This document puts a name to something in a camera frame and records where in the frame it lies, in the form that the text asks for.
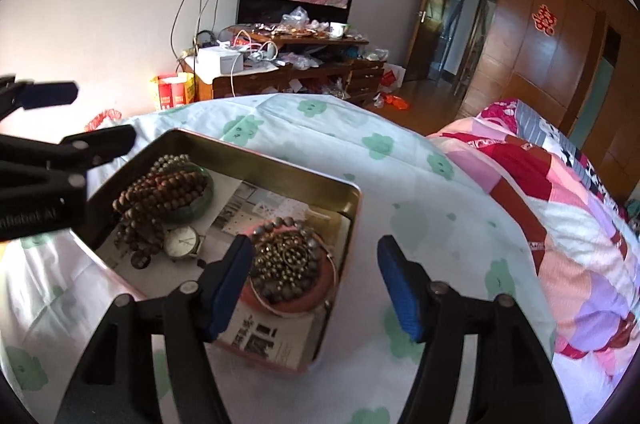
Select red yellow carton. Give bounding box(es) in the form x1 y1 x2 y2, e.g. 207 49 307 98
151 72 196 113

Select clear plastic bag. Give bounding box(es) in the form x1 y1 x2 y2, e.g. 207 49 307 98
279 6 309 31

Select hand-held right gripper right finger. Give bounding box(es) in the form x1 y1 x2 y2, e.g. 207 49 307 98
376 235 573 424

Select red paper cutout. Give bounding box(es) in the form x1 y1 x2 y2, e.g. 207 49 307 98
532 3 557 36

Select wooden wardrobe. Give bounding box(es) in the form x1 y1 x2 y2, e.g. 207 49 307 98
432 0 640 206

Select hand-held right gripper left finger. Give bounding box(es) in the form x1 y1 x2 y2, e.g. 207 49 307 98
55 234 256 424

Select pink jade bangle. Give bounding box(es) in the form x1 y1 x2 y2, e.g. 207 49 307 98
241 228 339 318

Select green jade bangle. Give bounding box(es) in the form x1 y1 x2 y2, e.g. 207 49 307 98
162 161 215 223

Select red string pendant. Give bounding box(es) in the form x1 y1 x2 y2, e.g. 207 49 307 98
84 108 124 133

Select orange plastic wrapper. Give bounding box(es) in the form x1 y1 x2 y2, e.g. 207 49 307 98
374 93 410 111

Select pink red patchwork quilt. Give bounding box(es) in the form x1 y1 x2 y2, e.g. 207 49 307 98
426 99 640 376

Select red white paper bag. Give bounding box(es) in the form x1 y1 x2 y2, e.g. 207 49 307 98
379 63 407 93

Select brown wooden bead string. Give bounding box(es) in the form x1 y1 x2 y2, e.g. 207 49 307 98
112 164 209 271

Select silver wristwatch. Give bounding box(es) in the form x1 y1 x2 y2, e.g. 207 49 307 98
164 226 207 261

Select white cardboard box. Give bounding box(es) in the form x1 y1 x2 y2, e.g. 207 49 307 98
195 46 245 75

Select wooden television cabinet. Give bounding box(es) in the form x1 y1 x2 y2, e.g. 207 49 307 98
179 31 389 106

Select wooden door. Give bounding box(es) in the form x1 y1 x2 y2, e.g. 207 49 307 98
405 0 454 83

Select grey bead bracelet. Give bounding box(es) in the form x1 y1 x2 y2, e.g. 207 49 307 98
247 217 327 301

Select black television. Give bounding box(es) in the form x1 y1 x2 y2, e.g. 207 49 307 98
235 0 349 36

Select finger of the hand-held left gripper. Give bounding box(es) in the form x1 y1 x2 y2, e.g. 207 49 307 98
0 124 137 186
0 74 80 121

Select printed paper sheets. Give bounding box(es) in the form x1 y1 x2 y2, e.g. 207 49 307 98
202 179 353 372

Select rectangular tin box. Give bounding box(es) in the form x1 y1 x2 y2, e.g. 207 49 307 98
74 128 362 376

